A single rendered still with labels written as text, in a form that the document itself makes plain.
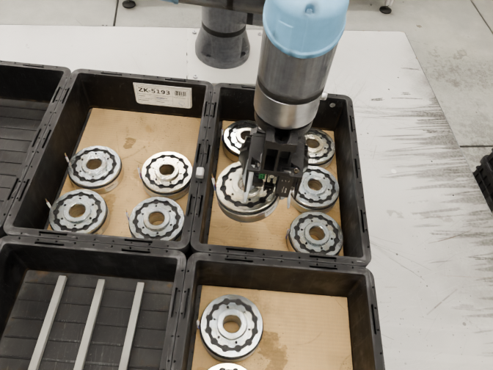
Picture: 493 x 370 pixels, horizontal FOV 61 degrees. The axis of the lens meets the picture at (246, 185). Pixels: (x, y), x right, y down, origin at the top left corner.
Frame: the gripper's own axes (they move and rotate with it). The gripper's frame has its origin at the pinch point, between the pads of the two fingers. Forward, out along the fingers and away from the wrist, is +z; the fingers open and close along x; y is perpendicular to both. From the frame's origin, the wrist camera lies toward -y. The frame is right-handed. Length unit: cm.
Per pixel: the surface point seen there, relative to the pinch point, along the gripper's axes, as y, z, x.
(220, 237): 1.7, 16.4, -7.0
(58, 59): -55, 30, -64
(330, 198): -9.1, 13.7, 13.4
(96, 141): -16.8, 16.4, -37.3
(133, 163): -12.4, 16.4, -28.0
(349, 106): -28.5, 6.7, 15.5
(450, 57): -184, 101, 105
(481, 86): -161, 101, 120
